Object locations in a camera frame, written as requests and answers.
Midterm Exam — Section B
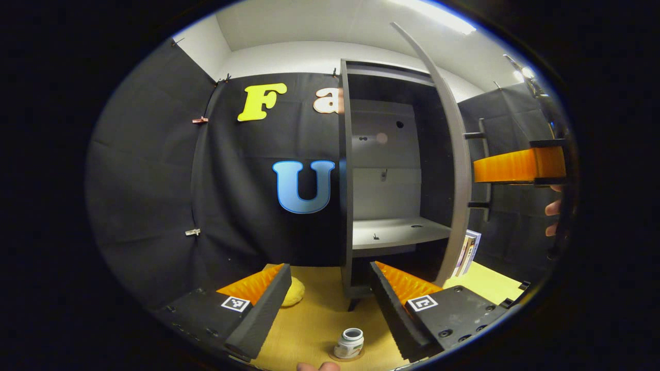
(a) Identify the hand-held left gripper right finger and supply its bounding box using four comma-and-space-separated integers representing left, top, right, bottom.
369, 260, 511, 363

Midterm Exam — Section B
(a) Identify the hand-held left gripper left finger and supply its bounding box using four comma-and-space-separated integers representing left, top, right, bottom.
155, 263, 293, 361

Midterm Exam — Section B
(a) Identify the black door handle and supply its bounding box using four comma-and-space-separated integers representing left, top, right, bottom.
463, 117, 491, 223

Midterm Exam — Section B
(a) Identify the beige cabinet door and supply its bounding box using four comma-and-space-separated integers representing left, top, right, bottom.
389, 22, 474, 286

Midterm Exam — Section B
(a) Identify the white bottle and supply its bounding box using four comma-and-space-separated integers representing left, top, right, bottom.
333, 328, 365, 360

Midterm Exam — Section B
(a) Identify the brown round coaster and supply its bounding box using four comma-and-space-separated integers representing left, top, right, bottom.
328, 349, 367, 362

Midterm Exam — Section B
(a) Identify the dark grey cabinet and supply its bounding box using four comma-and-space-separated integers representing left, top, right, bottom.
338, 58, 465, 312

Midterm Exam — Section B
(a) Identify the yellow round soft object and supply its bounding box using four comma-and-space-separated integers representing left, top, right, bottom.
280, 277, 306, 308

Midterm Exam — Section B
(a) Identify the long ceiling light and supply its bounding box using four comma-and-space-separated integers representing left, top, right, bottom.
392, 0, 477, 36

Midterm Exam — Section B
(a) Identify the black backdrop cloth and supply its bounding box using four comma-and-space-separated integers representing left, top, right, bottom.
85, 39, 573, 310

